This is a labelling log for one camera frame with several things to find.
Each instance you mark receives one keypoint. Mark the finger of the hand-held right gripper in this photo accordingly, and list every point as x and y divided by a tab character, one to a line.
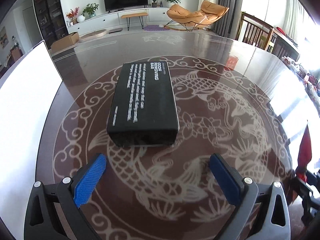
310	206
311	183

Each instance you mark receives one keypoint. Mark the black rectangular box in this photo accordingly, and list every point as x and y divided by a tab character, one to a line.
142	100

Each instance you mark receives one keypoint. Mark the beige cat scratcher pad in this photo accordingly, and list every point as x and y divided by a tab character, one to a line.
93	35

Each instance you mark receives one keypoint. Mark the grey curtain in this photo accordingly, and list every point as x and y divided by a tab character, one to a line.
230	5

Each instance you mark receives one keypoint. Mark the purple floor mat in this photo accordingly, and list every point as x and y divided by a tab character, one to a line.
155	28

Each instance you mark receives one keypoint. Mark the dark glass display cabinet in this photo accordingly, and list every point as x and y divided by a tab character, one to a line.
47	10

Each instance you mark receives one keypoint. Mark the dark fish-patterned glass desktop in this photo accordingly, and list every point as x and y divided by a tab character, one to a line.
212	50

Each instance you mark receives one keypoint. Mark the wooden sideboard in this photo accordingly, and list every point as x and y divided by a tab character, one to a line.
285	42

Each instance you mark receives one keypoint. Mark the wooden bench with black legs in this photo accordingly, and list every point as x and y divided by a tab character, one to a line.
133	15

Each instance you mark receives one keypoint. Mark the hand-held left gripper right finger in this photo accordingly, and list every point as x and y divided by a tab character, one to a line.
225	180

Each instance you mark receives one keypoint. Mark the pile of assorted packets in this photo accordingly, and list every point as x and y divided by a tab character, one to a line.
305	77

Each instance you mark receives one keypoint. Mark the white low television cabinet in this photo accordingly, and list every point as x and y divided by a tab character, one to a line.
105	22

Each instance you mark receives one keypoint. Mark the framed wall picture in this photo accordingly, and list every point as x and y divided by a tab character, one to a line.
3	37

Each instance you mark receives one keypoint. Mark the white board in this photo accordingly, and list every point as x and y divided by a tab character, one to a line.
25	117

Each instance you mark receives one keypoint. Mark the orange lounge chair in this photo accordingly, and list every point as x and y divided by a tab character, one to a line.
195	16

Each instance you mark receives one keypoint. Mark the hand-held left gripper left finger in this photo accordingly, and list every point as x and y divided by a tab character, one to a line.
90	180

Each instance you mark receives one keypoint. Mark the red flowers in vase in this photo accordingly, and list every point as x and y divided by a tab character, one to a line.
73	15

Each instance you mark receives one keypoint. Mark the cardboard box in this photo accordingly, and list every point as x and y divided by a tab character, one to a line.
65	41

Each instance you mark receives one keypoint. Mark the dark wooden chair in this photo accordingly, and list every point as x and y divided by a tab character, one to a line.
252	32

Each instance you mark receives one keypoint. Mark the grey floor mat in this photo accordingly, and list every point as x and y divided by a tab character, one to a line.
115	30

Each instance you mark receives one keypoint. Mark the red packet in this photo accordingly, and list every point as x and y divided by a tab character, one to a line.
305	152

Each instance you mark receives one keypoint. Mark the small green potted plant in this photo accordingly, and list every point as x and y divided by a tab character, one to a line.
153	1

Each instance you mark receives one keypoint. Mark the white round vase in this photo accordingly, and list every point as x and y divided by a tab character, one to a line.
80	18

